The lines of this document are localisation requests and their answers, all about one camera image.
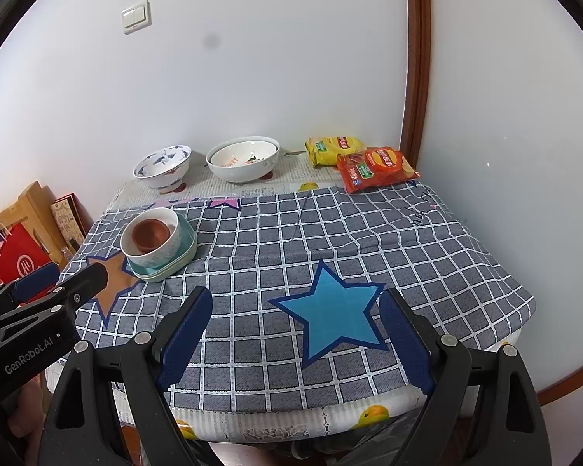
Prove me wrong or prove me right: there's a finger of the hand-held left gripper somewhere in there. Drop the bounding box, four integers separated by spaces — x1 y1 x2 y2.
0 263 61 318
0 263 109 331

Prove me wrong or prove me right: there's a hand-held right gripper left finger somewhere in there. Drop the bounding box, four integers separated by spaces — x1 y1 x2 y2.
38 286 215 466

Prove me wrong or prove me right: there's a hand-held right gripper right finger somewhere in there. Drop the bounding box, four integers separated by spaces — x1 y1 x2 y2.
379 287 552 466

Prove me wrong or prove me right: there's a small brown bowl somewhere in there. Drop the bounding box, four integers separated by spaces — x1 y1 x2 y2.
131 218 172 254

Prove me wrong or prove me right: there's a small white bowl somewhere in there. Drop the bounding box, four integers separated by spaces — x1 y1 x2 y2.
120 207 183 269

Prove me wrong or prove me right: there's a teal square plate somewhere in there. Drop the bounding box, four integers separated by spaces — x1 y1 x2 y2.
126 211 198 277

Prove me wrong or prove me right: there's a red paper bag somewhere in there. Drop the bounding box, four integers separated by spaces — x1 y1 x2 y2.
0 223 59 285

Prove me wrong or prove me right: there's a patterned book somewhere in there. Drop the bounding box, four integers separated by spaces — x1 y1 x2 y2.
50 194 86 253

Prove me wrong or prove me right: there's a white bowl with blue birds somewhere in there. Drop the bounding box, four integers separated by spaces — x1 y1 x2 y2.
133 144 192 194

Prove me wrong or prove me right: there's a grey checkered cloth with stars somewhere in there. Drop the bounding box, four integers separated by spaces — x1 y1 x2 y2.
58 182 538 411

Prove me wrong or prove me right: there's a red chip bag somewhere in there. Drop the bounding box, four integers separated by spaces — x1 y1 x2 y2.
337 146 421 194

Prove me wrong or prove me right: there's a large white bowl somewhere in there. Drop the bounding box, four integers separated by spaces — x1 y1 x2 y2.
205 137 280 184

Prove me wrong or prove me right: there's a white bowl with red print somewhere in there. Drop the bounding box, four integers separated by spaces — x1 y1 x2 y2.
210 140 277 168

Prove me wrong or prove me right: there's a yellow chip bag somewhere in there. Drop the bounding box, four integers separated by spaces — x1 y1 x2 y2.
305 136 367 170

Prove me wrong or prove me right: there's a white light switch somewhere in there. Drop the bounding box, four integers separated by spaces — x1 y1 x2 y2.
121 1 152 36

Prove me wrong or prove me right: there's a brown door frame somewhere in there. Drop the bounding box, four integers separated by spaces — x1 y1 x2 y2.
398 0 433 168

